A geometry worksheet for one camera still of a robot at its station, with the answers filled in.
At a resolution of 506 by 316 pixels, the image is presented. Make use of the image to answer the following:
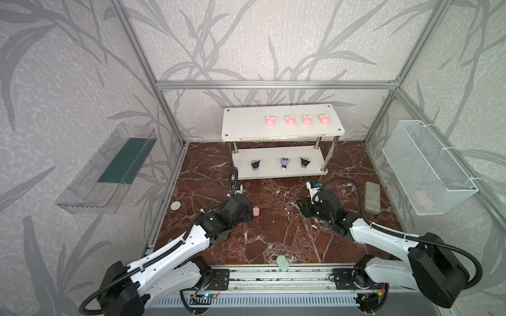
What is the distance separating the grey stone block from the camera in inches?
36.1

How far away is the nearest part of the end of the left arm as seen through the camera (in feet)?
1.78

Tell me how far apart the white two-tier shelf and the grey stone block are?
0.21m

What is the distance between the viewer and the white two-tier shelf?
79cm
